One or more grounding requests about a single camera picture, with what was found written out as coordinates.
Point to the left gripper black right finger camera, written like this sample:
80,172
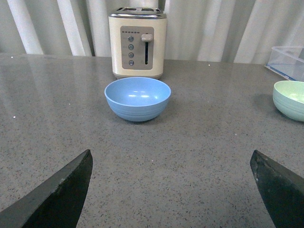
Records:
281,190

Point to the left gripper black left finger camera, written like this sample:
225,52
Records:
55,203

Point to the green plastic bowl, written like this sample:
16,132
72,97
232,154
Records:
288,97

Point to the blue plastic bowl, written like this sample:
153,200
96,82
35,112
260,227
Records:
137,99

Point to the clear plastic food container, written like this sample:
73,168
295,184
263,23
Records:
287,61

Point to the cream two-slot toaster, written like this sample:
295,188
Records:
137,37

